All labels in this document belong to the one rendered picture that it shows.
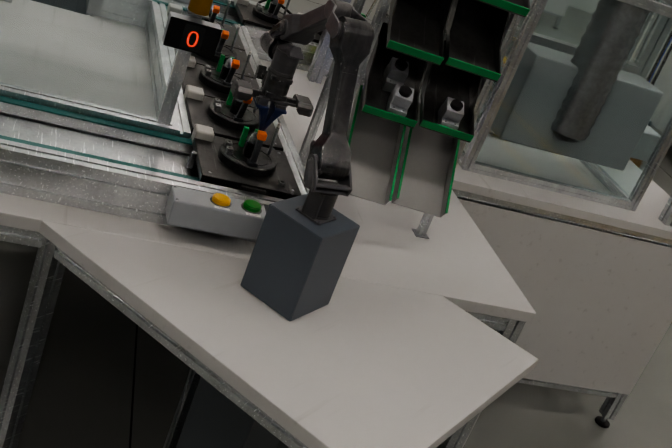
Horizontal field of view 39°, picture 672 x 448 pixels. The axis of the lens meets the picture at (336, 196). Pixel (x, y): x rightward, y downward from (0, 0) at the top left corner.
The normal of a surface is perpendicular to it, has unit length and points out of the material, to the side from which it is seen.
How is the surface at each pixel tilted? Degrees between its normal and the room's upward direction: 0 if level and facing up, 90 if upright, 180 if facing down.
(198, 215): 90
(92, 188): 90
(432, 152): 45
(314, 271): 90
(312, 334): 0
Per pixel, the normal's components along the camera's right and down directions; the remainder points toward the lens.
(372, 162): 0.27, -0.30
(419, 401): 0.33, -0.86
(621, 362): 0.22, 0.48
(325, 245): 0.76, 0.49
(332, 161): 0.50, -0.01
